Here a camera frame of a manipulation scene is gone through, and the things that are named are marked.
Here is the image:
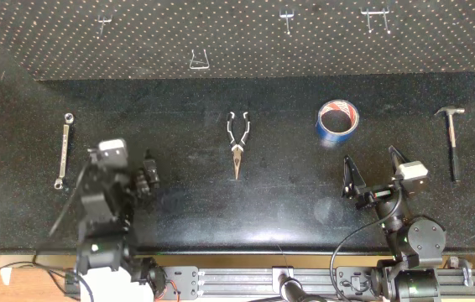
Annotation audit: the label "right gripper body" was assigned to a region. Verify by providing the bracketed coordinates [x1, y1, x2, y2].
[352, 180, 403, 210]

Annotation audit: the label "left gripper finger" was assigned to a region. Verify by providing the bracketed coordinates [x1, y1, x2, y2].
[143, 149, 162, 190]

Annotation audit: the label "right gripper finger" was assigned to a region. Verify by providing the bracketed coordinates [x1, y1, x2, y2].
[388, 145, 410, 174]
[342, 154, 367, 198]

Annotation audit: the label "black and white pliers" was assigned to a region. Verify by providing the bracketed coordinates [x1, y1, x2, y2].
[226, 111, 252, 180]

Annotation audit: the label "wrench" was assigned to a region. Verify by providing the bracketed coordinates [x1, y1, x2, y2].
[54, 112, 75, 190]

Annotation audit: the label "black pegboard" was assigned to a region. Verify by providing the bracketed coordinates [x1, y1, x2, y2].
[0, 0, 475, 81]

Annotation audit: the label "roll of blue tape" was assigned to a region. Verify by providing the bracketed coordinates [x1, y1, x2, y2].
[315, 98, 360, 148]

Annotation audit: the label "hammer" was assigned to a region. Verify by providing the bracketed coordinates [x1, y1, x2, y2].
[433, 106, 466, 185]

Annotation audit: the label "metal hook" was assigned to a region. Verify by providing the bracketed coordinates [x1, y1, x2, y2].
[189, 49, 211, 70]
[279, 9, 295, 36]
[359, 7, 391, 34]
[97, 14, 113, 38]

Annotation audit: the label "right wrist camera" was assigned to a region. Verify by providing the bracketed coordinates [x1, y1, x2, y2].
[394, 160, 431, 185]

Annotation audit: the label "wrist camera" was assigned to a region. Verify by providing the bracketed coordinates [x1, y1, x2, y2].
[97, 138, 129, 168]
[394, 160, 431, 185]

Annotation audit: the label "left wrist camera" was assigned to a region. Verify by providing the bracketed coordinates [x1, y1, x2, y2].
[97, 138, 129, 168]

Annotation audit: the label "mounting rail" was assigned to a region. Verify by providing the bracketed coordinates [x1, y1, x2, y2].
[65, 258, 475, 302]

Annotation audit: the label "thin black cable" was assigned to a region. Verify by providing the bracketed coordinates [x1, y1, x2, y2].
[0, 260, 79, 294]

